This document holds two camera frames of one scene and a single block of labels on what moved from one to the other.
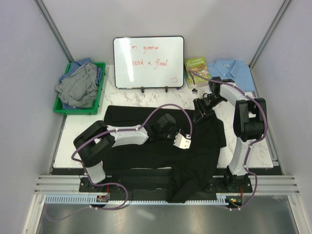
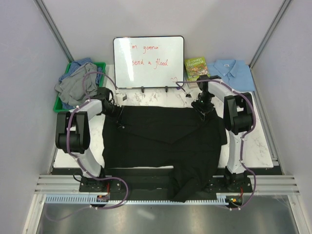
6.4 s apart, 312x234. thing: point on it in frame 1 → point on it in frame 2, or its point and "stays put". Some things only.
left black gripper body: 168,137 → 113,110
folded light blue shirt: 233,70 stays put
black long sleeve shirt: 194,169 stays put
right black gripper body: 211,101 stays put
